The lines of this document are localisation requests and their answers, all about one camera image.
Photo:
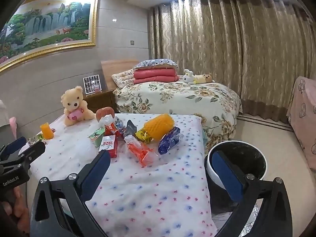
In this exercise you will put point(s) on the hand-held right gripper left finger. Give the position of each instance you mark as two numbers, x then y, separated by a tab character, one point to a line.
98	168

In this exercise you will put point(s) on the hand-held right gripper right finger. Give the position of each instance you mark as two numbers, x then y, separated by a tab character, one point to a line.
225	170

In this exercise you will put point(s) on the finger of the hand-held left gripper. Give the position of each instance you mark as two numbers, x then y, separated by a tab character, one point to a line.
14	145
34	150

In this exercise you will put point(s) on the red snack packet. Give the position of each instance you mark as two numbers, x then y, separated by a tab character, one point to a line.
116	150

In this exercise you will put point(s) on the white bin with black liner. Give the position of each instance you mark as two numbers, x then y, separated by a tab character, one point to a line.
249	158

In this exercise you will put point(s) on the green milk carton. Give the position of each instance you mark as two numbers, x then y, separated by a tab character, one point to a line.
97	135

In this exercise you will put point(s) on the white plastic bag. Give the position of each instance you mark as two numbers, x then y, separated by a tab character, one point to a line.
106	122

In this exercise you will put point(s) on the blue white wrapper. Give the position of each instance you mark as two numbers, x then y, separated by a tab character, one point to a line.
120	124

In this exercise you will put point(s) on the yellow foam fruit net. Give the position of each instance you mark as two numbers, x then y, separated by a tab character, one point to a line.
159	126

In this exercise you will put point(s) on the person's left hand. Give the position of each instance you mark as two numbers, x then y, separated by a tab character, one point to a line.
22	207

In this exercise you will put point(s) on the small green packet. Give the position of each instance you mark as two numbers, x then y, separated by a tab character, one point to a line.
35	138

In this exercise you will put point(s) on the pink cloth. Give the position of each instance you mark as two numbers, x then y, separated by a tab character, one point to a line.
13	128

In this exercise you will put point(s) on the orange plastic wrapper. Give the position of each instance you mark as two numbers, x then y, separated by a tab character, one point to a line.
142	153

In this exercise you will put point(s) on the dark grey wrapper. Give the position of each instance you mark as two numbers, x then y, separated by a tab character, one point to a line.
131	127

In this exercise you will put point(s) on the white flower print bed sheet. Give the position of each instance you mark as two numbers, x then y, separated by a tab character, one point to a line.
148	190

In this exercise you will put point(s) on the yellow packet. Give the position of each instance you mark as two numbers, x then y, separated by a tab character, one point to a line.
143	135

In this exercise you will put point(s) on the red apple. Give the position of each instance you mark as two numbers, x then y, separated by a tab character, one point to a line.
103	112

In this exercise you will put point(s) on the silver foil mat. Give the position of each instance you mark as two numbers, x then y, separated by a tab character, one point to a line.
250	222

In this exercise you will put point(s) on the cream teddy bear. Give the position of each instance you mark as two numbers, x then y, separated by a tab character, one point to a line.
72	101

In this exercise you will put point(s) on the blue plastic packet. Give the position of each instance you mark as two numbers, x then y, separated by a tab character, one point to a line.
169	140

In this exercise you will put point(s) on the wooden nightstand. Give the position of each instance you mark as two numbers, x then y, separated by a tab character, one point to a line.
101	101

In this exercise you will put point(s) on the floral bedspread bed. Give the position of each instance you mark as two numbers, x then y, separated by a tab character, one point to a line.
172	96

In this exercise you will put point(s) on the pink heart print cover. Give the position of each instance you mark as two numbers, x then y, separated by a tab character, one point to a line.
302	118

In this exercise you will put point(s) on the floral pillow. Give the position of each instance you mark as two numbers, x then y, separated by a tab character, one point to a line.
122	77

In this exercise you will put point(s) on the yellow plush dog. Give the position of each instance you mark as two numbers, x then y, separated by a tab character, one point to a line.
203	79

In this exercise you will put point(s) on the white bunny plush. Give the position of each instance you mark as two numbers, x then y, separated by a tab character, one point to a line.
188	77

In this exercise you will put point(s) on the wooden headboard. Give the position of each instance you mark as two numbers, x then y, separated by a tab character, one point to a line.
116	66

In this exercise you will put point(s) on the folded red quilt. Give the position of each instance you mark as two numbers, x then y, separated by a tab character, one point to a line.
155	75

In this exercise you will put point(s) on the dotted blue pillow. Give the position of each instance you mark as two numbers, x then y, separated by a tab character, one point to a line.
155	63

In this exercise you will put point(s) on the gold framed landscape painting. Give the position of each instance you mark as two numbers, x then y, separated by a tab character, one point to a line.
44	22

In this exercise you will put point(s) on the beige patterned curtain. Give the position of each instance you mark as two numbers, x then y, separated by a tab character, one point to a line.
222	42

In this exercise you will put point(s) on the black photo frame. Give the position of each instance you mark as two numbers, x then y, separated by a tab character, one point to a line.
91	84

